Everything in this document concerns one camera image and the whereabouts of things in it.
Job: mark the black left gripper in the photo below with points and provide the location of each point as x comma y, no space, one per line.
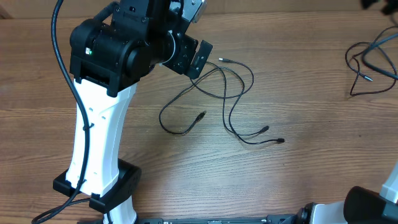
180,64

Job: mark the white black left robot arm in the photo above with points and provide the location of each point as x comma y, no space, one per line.
110,53

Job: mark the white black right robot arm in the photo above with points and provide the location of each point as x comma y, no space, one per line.
360,205

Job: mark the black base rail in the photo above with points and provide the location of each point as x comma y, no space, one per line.
217,220

